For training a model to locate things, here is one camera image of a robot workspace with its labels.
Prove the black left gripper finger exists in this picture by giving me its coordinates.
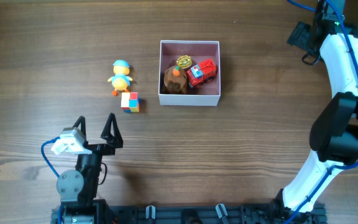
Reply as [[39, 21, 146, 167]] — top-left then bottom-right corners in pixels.
[[73, 116, 86, 138], [101, 113, 124, 148]]

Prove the colourful puzzle cube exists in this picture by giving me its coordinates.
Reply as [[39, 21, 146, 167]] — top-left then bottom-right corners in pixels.
[[121, 92, 140, 113]]

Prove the yellow duck toy blue hat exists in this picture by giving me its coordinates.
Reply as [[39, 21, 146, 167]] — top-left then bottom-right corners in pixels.
[[108, 60, 133, 96]]

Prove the brown plush toy orange carrot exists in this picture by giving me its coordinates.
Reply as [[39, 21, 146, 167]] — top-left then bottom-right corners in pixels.
[[162, 65, 188, 95]]

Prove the yellow round fan toy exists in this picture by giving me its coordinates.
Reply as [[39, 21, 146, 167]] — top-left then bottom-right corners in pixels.
[[176, 55, 193, 69]]

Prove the red toy fire truck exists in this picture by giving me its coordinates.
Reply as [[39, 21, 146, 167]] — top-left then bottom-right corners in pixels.
[[186, 58, 218, 88]]

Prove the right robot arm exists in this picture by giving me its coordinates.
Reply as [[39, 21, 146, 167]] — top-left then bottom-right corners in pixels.
[[268, 0, 358, 223]]

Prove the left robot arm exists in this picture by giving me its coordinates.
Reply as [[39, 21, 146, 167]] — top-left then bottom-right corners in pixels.
[[50, 113, 123, 223]]

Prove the white box pink inside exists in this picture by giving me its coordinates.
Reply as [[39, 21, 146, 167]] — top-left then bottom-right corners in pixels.
[[158, 40, 221, 106]]

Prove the blue left cable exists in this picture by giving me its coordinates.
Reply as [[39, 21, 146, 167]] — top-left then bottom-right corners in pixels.
[[40, 136, 65, 224]]

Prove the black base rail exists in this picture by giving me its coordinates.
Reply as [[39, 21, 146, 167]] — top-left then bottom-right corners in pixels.
[[50, 203, 327, 224]]

